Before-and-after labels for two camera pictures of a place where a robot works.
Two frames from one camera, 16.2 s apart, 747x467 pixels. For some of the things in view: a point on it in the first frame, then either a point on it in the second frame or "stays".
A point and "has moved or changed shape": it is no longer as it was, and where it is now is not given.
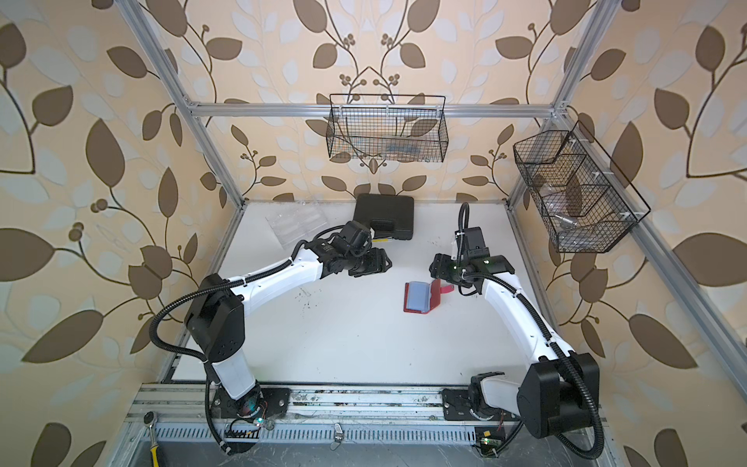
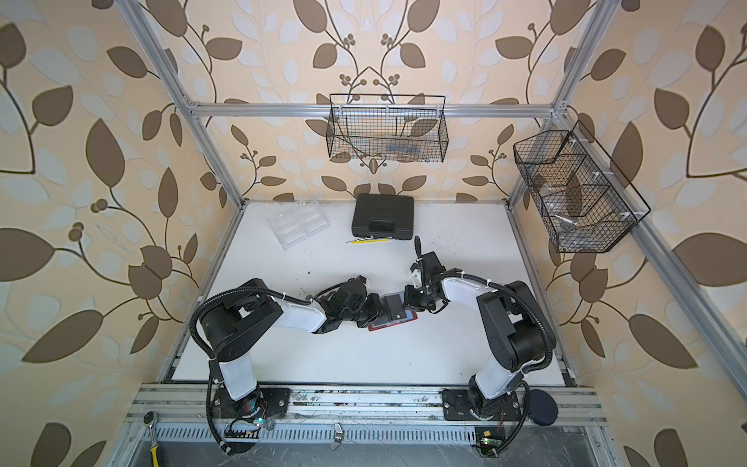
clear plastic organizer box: (297, 223) stays
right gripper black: (440, 268) to (410, 303)
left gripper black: (377, 262) to (375, 305)
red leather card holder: (423, 298) has moved or changed shape
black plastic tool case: (387, 216) stays
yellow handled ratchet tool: (150, 418) stays
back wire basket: (387, 127) stays
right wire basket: (585, 199) stays
